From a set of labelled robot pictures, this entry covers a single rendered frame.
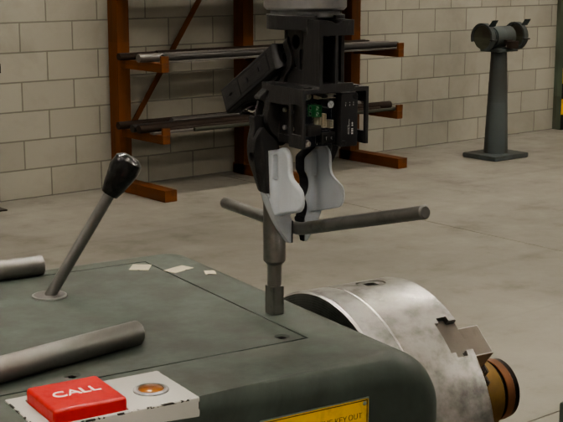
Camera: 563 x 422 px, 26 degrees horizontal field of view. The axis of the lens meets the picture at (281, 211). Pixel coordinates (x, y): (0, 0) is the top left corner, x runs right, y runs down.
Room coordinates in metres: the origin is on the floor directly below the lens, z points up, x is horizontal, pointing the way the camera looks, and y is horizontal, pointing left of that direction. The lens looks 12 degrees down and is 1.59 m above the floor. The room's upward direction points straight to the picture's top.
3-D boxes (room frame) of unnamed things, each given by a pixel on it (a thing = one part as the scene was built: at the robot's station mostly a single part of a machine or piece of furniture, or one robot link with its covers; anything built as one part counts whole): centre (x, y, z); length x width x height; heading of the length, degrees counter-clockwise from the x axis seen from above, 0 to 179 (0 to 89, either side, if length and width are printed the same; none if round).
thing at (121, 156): (1.23, 0.16, 1.38); 0.04 x 0.03 x 0.05; 122
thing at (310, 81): (1.11, -0.03, 1.49); 0.09 x 0.08 x 0.12; 32
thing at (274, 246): (1.16, 0.01, 1.31); 0.02 x 0.02 x 0.12
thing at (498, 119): (10.09, -1.79, 0.57); 0.47 x 0.37 x 1.14; 129
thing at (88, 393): (0.90, 0.16, 1.26); 0.06 x 0.06 x 0.02; 32
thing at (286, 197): (1.10, -0.01, 1.38); 0.06 x 0.03 x 0.09; 32
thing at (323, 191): (1.12, -0.04, 1.38); 0.06 x 0.03 x 0.09; 32
